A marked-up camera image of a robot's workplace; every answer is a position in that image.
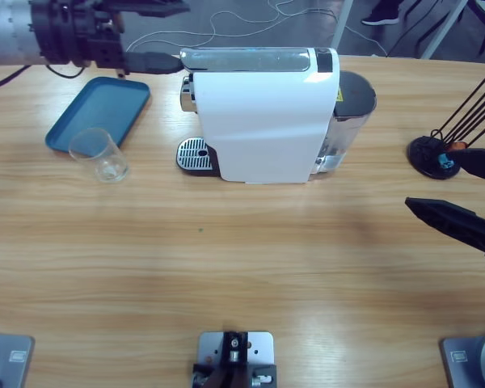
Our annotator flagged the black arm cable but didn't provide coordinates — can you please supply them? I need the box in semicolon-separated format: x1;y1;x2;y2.
0;63;86;93

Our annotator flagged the clear drinking glass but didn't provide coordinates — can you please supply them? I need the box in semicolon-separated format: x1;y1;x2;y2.
68;127;129;183

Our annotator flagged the white capsule coffee machine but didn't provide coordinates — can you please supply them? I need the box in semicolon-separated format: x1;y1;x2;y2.
175;46;340;185

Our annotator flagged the chrome coffee machine lever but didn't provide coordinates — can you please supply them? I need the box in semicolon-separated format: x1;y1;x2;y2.
179;47;310;74

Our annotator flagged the clear water tank black lid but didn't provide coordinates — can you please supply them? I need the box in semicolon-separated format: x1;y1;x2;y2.
314;70;377;175

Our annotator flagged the blue rectangular tray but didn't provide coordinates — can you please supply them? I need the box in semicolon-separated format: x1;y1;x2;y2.
44;76;151;154

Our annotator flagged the white table leg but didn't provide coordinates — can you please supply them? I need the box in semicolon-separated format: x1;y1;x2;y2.
329;0;355;52

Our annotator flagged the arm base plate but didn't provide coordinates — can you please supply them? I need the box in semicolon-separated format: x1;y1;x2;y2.
440;333;485;388
0;331;36;388

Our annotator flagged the white slanted frame leg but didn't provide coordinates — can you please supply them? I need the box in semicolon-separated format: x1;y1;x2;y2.
420;0;470;60

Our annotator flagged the white floor cable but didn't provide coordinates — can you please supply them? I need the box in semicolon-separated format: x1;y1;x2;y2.
123;0;389;57

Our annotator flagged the metal bracket with dark post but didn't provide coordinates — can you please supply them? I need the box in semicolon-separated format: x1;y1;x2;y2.
192;330;278;388

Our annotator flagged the black sneaker white sole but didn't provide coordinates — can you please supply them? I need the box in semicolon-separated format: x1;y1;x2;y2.
361;10;401;26

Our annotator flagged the black capsule holder with rods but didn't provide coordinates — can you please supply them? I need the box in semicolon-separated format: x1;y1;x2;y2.
407;66;485;179

